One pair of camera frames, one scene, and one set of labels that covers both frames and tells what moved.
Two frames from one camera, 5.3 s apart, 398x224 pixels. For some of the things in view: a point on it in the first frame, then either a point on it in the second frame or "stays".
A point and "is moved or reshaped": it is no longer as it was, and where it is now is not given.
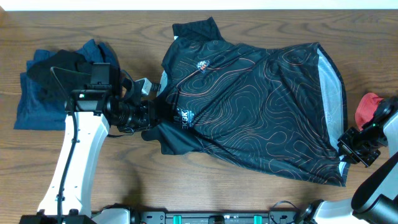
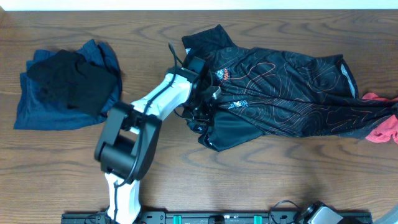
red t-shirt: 365,108 is moved or reshaped
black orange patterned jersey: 278,107 is moved or reshaped
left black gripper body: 134,118 -> 201,112
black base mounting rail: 161,216 stays
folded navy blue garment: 36,109 stays
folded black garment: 65,71 stays
